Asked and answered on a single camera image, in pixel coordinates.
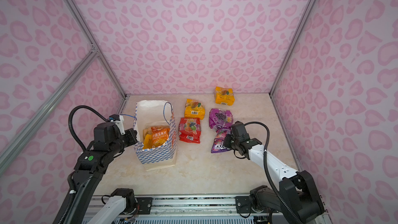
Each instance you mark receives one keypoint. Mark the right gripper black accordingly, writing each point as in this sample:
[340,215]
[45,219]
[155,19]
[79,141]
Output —
[226,141]

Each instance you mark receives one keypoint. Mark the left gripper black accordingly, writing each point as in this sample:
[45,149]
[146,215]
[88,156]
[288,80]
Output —
[131,134]

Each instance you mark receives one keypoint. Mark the purple Fox's candy bag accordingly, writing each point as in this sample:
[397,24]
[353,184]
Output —
[218,144]

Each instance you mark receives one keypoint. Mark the yellow mango snack bag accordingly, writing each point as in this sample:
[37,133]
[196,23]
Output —
[147,138]

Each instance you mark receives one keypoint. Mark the blue checkered paper bag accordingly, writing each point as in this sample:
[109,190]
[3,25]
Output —
[150,113]

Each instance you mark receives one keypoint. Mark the orange corn chips bag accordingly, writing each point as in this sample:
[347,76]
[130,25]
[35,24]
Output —
[160,135]

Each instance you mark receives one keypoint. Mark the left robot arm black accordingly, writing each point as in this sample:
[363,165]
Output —
[90,168]

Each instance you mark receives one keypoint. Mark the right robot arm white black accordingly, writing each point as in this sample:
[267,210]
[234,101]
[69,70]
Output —
[289,191]

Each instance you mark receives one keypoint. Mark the purple snack bag upper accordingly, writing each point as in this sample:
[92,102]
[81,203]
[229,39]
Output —
[220,118]

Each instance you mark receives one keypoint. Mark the red fruit snack bag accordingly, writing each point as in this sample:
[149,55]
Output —
[190,130]

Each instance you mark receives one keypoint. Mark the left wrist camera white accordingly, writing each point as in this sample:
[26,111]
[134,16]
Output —
[118,121]

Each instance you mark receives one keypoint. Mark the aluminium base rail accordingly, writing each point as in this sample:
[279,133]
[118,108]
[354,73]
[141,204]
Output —
[202,208]

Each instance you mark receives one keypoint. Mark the aluminium diagonal frame bar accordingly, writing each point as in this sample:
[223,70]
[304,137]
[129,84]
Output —
[19,142]

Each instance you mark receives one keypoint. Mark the aluminium frame rail left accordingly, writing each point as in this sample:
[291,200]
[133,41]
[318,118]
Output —
[87,32]

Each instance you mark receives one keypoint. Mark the aluminium frame post right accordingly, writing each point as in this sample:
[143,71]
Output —
[304,18]

